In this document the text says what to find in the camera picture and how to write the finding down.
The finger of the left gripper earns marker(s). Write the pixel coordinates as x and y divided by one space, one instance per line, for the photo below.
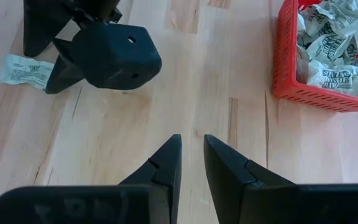
64 74
42 25

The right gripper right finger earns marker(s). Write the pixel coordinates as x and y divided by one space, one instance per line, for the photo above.
225 174

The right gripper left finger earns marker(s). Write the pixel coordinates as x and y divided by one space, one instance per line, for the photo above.
166 174

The red slotted plastic basket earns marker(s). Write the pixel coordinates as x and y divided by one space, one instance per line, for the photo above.
286 62

